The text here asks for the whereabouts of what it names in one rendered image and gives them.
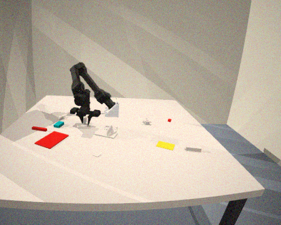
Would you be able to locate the teal rectangular block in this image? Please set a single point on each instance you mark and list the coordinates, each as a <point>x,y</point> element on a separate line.
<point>58,124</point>

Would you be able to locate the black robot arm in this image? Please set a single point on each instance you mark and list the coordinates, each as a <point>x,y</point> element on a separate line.
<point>82,95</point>

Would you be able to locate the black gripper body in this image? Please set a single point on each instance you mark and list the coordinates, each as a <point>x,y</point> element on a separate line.
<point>95,113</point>

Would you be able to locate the yellow flat plate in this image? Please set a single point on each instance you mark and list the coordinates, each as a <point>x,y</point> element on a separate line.
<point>166,145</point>

